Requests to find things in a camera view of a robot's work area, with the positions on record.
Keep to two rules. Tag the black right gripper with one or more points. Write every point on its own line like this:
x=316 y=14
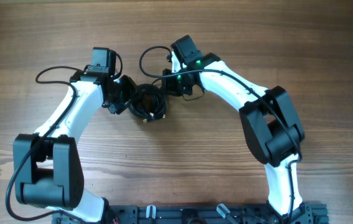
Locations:
x=168 y=86

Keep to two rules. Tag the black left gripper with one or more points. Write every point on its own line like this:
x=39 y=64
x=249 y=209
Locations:
x=132 y=89

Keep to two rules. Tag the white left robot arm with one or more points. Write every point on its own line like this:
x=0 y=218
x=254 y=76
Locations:
x=48 y=178

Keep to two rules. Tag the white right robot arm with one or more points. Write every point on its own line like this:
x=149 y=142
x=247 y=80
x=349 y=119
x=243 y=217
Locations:
x=271 y=126

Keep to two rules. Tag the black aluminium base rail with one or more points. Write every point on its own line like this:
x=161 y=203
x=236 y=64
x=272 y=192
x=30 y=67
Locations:
x=306 y=213

